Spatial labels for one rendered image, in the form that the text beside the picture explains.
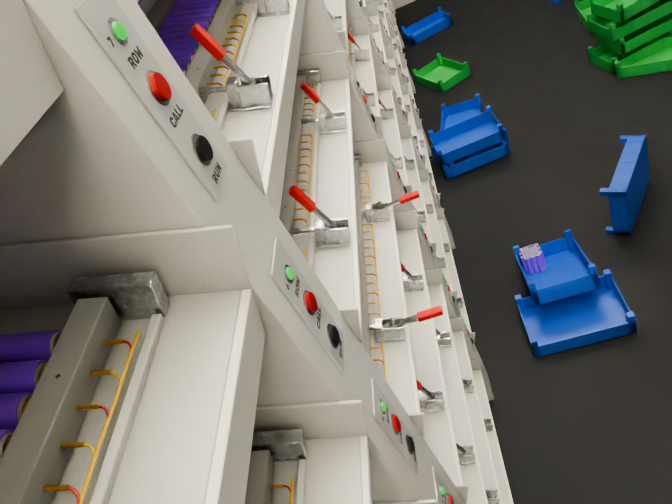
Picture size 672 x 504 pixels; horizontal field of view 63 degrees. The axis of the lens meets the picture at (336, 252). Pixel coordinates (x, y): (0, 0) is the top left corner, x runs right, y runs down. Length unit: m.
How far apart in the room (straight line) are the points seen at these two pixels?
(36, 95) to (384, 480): 0.43
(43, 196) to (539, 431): 1.54
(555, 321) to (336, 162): 1.26
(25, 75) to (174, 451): 0.18
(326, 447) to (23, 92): 0.34
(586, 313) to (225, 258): 1.66
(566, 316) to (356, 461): 1.50
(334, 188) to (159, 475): 0.52
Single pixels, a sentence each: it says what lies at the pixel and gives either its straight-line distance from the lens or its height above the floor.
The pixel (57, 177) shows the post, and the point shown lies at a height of 1.43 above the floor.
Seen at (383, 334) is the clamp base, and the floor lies 0.95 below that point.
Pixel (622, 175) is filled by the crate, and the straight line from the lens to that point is 2.06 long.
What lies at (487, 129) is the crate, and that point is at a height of 0.08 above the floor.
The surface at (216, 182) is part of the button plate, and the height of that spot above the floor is 1.37.
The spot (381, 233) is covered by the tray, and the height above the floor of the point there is 0.94.
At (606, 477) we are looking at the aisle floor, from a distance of 1.65.
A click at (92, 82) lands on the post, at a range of 0.29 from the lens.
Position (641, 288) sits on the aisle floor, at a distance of 1.97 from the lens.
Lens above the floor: 1.51
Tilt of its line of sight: 37 degrees down
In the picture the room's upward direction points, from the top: 31 degrees counter-clockwise
